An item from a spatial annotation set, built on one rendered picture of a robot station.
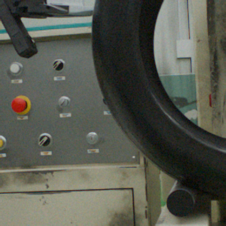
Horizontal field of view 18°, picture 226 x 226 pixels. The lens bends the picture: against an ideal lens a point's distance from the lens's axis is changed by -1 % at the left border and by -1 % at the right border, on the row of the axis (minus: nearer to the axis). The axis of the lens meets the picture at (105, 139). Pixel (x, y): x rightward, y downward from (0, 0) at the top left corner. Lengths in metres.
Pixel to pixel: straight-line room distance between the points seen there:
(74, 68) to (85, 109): 0.11
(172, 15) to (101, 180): 8.51
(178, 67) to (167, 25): 0.64
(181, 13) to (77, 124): 8.46
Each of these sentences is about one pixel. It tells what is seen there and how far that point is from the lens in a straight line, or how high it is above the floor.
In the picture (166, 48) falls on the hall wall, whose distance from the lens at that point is 10.24.
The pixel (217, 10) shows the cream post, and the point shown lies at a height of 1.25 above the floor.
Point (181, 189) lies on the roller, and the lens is 1.15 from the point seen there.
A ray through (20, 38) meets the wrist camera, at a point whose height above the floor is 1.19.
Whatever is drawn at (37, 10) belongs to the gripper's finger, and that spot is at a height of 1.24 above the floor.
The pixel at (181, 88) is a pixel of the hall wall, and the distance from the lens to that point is 10.16.
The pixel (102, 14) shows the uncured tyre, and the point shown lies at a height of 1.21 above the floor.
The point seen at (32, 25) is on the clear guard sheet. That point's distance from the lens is 1.92.
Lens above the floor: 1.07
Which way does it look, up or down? 3 degrees down
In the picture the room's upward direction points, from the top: 3 degrees counter-clockwise
